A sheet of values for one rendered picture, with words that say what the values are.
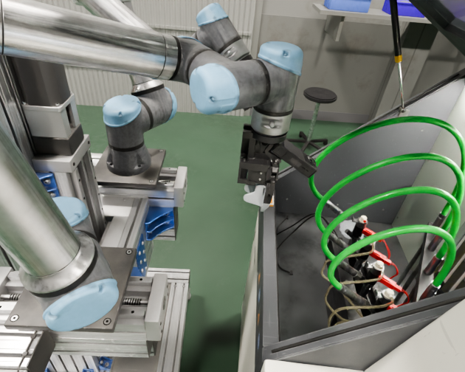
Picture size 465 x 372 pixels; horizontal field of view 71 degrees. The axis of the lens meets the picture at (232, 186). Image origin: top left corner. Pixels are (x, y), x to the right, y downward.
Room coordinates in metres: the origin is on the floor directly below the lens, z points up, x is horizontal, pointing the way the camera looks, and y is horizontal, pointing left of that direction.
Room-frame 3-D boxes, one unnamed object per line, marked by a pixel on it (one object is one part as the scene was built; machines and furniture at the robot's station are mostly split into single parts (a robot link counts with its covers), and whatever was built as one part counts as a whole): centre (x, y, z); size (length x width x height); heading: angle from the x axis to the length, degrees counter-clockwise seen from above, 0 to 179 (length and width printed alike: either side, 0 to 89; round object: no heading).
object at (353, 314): (0.57, -0.37, 0.91); 0.34 x 0.10 x 0.15; 179
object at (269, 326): (0.69, -0.14, 0.87); 0.62 x 0.04 x 0.16; 179
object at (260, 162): (0.57, -0.05, 1.36); 0.09 x 0.08 x 0.12; 89
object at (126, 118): (0.94, 0.37, 1.20); 0.13 x 0.12 x 0.14; 149
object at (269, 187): (0.55, -0.08, 1.29); 0.05 x 0.02 x 0.09; 179
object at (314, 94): (3.00, -0.73, 0.30); 0.51 x 0.48 x 0.60; 101
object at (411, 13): (3.38, -1.38, 1.31); 0.33 x 0.23 x 0.11; 94
